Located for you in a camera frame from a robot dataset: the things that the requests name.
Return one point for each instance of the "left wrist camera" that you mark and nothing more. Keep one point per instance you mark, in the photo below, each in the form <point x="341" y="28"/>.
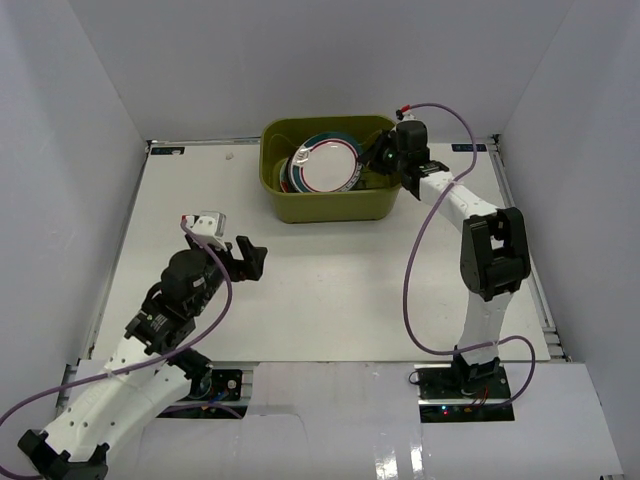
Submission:
<point x="208" y="227"/>

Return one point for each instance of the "teal scalloped plate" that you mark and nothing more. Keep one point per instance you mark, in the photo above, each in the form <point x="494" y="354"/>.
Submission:
<point x="284" y="181"/>

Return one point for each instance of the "olive green plastic bin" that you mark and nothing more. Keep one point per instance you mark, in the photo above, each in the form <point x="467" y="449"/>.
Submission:
<point x="281" y="138"/>

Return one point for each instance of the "white plate green rim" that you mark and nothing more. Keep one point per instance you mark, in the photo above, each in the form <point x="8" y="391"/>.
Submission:
<point x="326" y="161"/>

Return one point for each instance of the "right table corner label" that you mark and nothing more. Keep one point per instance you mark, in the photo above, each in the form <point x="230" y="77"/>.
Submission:
<point x="468" y="147"/>

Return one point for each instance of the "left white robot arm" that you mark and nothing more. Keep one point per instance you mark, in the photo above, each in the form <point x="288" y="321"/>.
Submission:
<point x="149" y="369"/>

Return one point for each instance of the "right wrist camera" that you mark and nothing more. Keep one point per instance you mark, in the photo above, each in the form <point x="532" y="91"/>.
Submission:
<point x="405" y="113"/>

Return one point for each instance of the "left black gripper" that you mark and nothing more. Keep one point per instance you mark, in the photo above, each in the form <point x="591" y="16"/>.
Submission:
<point x="235" y="261"/>

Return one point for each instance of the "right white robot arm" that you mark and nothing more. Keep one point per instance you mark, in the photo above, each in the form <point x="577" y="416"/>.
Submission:
<point x="494" y="253"/>

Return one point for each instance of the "left table corner label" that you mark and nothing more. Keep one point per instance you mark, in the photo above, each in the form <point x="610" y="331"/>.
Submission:
<point x="167" y="151"/>

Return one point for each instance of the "table corner label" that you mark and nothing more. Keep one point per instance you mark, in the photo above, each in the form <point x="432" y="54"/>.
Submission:
<point x="468" y="147"/>
<point x="167" y="151"/>

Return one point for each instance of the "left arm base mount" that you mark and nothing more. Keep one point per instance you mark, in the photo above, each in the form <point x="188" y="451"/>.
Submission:
<point x="217" y="395"/>

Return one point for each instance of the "white orange sunburst plate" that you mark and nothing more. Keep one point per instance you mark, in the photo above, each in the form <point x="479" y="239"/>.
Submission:
<point x="299" y="187"/>

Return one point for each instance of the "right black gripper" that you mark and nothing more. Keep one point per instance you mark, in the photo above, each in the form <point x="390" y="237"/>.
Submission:
<point x="385" y="139"/>

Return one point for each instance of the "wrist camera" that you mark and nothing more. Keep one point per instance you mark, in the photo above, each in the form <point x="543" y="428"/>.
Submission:
<point x="405" y="113"/>
<point x="208" y="227"/>

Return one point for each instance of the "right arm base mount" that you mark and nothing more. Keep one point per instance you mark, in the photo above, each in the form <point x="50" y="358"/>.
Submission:
<point x="442" y="400"/>

